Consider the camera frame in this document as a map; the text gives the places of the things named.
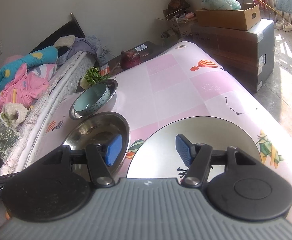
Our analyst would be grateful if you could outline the black bed headboard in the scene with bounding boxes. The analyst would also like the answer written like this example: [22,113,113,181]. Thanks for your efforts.
[31,12,85,53]

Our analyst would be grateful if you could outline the steel plate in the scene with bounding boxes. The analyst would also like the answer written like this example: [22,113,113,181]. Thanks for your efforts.
[127,116,261,180]

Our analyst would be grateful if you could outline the white fleece blanket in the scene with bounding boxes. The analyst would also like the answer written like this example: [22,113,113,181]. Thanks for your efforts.
[1,102,29,129]

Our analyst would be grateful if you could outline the large brown carton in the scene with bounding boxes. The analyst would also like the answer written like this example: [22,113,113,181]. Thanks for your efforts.
[191,19,275,93]

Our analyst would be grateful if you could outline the green leafy cabbage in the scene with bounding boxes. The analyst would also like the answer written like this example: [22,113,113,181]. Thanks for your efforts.
[79,67,109,90]

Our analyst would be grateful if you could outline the pale green plastic bag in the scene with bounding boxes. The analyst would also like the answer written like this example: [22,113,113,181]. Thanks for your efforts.
[202,0,241,10]

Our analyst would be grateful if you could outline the purple red cabbage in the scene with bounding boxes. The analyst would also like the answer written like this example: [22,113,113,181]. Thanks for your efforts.
[120,50,141,70]

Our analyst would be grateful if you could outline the open cardboard box with clutter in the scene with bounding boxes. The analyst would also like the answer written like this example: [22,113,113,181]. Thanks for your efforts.
[156,0,198,41]

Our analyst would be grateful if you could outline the white shoes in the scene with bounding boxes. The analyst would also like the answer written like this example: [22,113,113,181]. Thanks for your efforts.
[275,21,292,32]

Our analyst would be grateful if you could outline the white quilted mattress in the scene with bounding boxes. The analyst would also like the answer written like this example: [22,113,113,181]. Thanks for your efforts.
[0,51,96,176]

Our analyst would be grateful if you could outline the teal blue blanket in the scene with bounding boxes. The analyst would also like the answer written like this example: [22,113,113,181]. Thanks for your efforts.
[0,46,58,92]

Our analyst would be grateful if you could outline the long open cardboard box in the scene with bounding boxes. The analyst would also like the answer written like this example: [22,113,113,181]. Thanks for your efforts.
[196,3,261,31]

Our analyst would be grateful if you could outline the large steel bowl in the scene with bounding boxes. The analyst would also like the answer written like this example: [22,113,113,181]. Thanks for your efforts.
[62,112,130,176]

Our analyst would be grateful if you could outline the grey purple clothes pile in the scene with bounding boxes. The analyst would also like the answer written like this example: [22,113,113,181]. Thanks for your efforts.
[56,35,110,66]

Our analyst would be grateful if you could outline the small steel bowl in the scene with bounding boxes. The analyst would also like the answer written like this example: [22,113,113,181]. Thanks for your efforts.
[69,79,118,120]

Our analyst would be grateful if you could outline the teal ceramic bowl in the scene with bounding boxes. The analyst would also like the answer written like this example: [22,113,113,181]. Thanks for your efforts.
[73,82,111,116]

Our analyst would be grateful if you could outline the pink blanket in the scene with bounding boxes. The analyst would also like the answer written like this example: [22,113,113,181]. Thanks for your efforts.
[0,63,57,112]

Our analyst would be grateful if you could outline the pink patterned tablecloth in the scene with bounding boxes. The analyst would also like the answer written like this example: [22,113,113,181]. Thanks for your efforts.
[26,41,292,205]

